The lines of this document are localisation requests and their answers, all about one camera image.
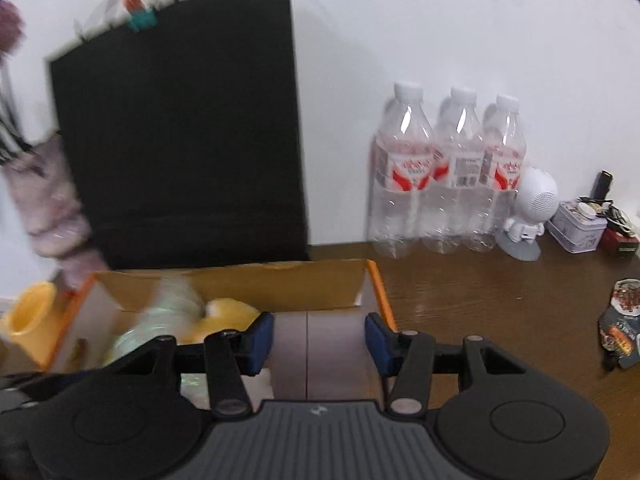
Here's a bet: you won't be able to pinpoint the clear water bottle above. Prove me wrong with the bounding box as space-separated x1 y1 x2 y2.
463 94 527 252
421 87 484 254
368 82 434 258

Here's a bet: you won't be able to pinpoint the yellow white plush alpaca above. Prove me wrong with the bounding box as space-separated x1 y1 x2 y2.
178 298 260 344

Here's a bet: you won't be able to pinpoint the middle clear water bottle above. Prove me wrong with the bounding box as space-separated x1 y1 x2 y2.
421 87 484 254

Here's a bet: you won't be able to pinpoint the right clear water bottle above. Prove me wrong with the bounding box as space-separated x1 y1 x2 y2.
463 94 527 252

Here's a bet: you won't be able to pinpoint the dried flowers in vase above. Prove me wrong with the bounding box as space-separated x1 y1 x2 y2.
0 0 32 165

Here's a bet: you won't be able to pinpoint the white tin box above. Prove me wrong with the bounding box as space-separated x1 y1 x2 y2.
546 200 608 255

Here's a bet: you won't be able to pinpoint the pink cylindrical box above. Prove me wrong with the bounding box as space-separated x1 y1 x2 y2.
268 308 382 402

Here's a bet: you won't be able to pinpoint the dark red small box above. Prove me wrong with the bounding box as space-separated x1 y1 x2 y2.
599 229 639 257

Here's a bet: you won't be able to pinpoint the left clear water bottle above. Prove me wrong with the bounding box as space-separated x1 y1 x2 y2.
368 82 434 258

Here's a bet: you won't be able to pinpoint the white robot figurine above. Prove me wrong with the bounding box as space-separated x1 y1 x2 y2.
497 167 560 262

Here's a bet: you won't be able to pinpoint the yellow ceramic mug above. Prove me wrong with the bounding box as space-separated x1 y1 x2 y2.
1 282 65 370

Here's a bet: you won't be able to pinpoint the red cardboard box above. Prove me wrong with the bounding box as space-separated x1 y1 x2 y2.
43 259 397 372

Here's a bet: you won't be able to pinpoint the iridescent plastic bag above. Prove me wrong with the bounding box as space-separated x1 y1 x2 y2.
102 274 212 411

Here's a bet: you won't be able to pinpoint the purple textured vase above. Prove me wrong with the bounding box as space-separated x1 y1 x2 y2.
2 133 106 290

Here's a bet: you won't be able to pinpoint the black snack packet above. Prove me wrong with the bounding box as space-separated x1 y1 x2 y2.
598 278 640 370

